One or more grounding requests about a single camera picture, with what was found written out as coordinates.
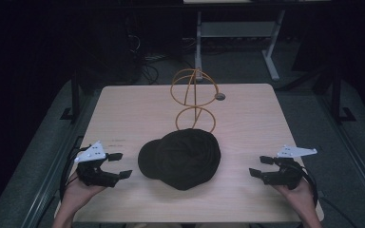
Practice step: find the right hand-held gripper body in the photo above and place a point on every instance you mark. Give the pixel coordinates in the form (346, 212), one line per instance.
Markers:
(286, 175)

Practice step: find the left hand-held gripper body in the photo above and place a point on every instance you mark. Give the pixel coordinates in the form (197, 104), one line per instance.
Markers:
(90, 153)

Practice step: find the person's right hand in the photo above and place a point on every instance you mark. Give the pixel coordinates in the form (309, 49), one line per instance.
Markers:
(302, 198)

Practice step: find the person's left hand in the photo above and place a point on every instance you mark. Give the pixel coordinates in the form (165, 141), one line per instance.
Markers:
(77, 194)

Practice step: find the black metal stand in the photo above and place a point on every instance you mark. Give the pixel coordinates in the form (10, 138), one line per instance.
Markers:
(336, 95)
(75, 95)

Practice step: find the black cap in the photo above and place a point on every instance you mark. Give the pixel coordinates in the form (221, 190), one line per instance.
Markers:
(183, 158)

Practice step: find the grey metal rail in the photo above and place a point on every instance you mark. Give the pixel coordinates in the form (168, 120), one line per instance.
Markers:
(53, 171)
(351, 152)

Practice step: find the white metal desk frame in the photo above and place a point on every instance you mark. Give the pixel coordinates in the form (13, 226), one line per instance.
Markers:
(237, 29)

